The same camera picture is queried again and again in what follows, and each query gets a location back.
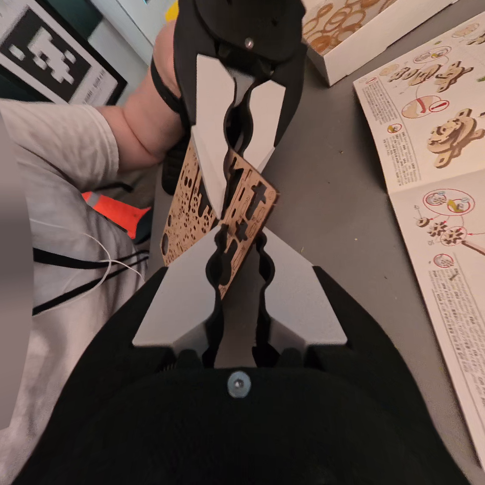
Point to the person's light grey clothing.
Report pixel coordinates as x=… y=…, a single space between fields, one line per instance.
x=68 y=341

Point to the person's left forearm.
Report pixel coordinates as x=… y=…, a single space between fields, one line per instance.
x=68 y=140

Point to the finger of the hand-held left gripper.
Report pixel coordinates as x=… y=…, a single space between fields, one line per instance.
x=208 y=113
x=269 y=121

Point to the person's left hand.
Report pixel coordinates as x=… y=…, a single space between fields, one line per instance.
x=155 y=129

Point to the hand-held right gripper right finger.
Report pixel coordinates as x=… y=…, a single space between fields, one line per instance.
x=303 y=303

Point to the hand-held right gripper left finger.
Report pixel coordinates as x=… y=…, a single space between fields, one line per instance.
x=178 y=303

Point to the wooden parts sheet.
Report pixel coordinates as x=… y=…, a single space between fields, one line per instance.
x=248 y=212

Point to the yellow plastic bin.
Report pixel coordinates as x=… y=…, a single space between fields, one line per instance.
x=172 y=9

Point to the orange tool with grey band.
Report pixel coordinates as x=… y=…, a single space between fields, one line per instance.
x=117 y=210

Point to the printed instruction sheet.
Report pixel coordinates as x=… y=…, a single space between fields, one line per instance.
x=454 y=284

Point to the white teal box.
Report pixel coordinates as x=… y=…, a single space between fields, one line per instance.
x=121 y=22

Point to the black white tag board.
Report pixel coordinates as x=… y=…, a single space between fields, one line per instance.
x=45 y=57

